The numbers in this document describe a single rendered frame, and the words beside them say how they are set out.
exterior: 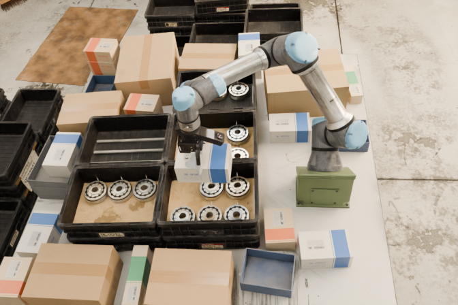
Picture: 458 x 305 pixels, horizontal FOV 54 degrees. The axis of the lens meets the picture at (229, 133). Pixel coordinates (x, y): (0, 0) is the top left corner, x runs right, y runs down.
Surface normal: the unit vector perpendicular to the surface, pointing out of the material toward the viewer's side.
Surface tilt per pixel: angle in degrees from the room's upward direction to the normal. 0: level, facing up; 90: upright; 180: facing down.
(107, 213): 0
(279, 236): 0
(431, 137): 0
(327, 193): 90
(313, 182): 90
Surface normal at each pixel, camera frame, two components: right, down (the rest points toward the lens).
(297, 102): 0.03, 0.75
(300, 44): 0.40, -0.04
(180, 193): -0.08, -0.66
